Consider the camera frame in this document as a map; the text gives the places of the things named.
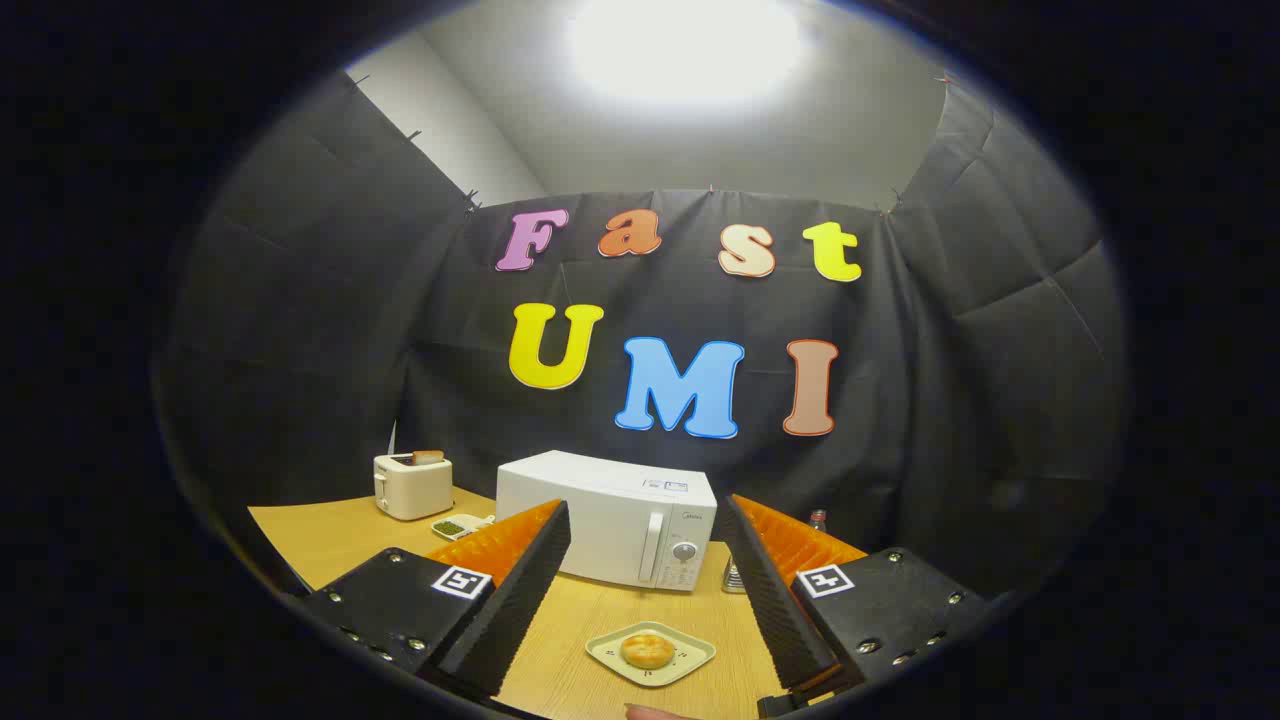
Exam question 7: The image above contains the white toaster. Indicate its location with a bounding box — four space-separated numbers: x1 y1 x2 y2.
373 452 455 521

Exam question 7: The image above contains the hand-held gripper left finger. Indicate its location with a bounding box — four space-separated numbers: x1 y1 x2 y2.
300 498 573 701

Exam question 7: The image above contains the golden bread bun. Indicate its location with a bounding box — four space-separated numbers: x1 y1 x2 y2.
620 633 675 669

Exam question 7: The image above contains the white microwave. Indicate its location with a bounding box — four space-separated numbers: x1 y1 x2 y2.
496 450 718 593

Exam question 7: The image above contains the white divided dish of beans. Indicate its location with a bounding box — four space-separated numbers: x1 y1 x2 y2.
430 513 496 542

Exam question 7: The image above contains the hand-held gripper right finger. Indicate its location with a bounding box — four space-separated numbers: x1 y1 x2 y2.
718 493 991 716

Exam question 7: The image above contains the pale square plate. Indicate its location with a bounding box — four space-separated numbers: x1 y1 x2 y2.
585 621 717 688

